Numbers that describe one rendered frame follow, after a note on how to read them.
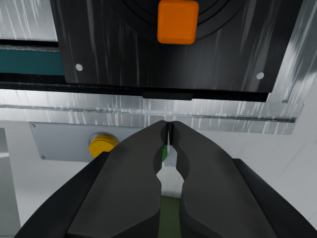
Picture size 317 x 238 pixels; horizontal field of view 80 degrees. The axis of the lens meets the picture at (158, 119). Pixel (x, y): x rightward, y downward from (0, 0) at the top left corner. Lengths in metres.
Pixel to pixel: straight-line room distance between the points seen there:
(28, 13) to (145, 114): 0.19
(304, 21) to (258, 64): 0.06
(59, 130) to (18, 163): 0.26
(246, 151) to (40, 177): 0.47
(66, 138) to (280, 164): 0.42
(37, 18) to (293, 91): 0.33
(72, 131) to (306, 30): 0.30
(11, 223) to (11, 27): 2.53
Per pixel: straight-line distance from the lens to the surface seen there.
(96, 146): 0.28
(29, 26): 0.32
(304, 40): 0.27
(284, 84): 0.27
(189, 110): 0.25
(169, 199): 0.50
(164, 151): 0.27
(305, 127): 0.46
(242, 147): 0.43
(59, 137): 0.31
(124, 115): 0.26
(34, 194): 0.61
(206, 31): 0.20
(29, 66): 0.30
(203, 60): 0.22
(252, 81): 0.24
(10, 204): 2.49
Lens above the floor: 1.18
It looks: 62 degrees down
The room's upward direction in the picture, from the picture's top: 175 degrees counter-clockwise
